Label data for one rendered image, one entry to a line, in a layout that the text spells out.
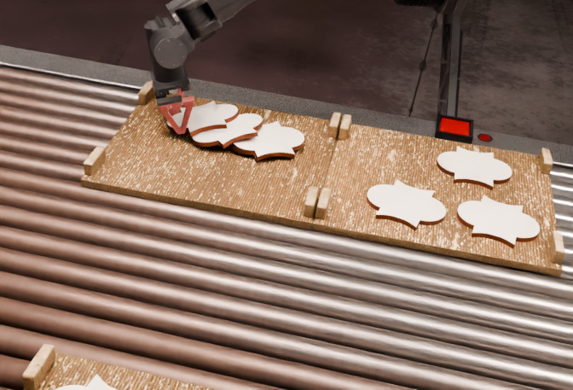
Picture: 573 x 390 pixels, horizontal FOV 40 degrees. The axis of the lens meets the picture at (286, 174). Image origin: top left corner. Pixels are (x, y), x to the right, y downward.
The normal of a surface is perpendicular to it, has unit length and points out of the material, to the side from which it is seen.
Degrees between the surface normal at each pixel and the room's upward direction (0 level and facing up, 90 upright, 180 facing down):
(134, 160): 0
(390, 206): 0
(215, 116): 12
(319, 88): 0
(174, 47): 83
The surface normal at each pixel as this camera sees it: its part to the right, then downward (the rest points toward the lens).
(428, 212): 0.08, -0.83
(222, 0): 0.09, 0.57
